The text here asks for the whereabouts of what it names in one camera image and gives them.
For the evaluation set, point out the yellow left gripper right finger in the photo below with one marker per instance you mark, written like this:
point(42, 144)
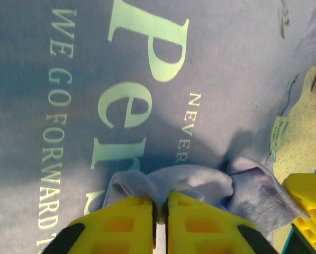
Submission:
point(200, 227)

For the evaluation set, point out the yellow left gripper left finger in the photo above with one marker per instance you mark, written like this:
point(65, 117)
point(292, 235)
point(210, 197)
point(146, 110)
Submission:
point(120, 227)

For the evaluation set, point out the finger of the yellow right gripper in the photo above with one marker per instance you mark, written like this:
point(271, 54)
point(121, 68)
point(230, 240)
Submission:
point(314, 195)

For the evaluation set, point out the purple printed t-shirt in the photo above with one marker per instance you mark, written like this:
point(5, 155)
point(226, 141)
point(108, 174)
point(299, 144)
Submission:
point(226, 66)

